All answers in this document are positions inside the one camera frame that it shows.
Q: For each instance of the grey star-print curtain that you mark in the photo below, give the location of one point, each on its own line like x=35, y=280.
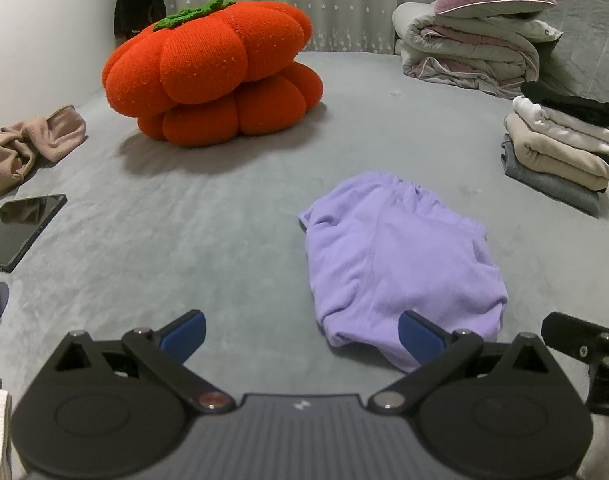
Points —
x=334, y=0

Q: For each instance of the beige pink crumpled garment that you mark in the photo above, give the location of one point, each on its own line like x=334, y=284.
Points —
x=29, y=145

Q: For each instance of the black tablet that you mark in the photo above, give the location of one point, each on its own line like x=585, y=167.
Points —
x=19, y=227

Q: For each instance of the folded duvet with pink pillow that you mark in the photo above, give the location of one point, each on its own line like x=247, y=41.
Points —
x=459, y=55

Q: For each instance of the grey quilted headboard cover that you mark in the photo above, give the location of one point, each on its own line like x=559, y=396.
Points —
x=584, y=20

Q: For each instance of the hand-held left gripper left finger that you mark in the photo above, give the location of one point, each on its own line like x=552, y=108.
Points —
x=187, y=334

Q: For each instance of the grey folded sweater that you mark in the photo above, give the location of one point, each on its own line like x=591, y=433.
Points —
x=554, y=191

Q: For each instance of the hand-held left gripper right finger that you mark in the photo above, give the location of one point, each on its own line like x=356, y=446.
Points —
x=418, y=337

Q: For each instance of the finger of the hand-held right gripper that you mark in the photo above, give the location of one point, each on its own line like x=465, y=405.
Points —
x=569, y=332

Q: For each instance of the orange pumpkin plush cushion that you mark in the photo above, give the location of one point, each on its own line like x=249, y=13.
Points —
x=209, y=70

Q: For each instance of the lilac pants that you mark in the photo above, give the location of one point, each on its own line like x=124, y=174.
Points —
x=399, y=260

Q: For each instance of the white folded garment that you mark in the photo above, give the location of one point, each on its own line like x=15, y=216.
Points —
x=549, y=122

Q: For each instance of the black hanging garment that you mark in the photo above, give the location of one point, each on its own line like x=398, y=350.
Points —
x=134, y=0

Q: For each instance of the black folded garment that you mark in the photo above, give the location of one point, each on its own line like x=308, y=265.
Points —
x=569, y=102

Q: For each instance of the beige folded garment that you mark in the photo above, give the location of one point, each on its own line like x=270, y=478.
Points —
x=544, y=160

